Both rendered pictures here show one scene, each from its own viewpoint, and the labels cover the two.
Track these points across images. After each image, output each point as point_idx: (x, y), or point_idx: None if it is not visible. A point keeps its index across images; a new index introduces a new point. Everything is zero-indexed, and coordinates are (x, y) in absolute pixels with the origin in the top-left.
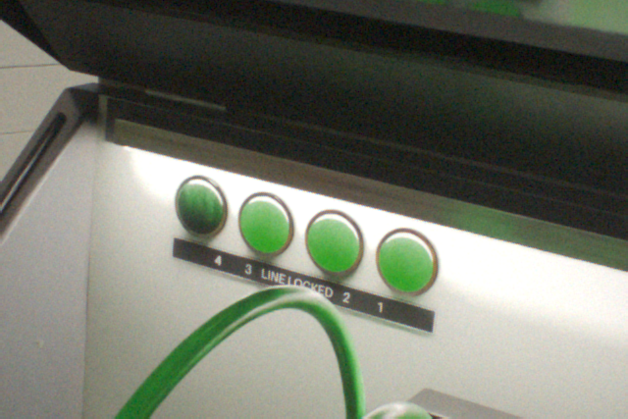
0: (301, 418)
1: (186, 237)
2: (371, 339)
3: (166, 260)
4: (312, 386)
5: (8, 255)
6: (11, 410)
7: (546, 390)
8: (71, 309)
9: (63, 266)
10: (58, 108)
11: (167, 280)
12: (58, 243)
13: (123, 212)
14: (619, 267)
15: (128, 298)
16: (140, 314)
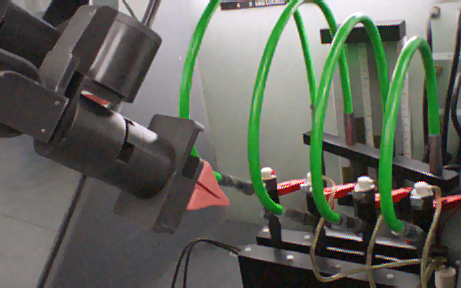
0: (284, 56)
1: (224, 1)
2: (302, 13)
3: (219, 13)
4: (285, 41)
5: (159, 21)
6: (175, 84)
7: (373, 7)
8: (188, 45)
9: (181, 27)
10: None
11: (221, 21)
12: (177, 18)
13: (198, 1)
14: None
15: (208, 34)
16: (214, 39)
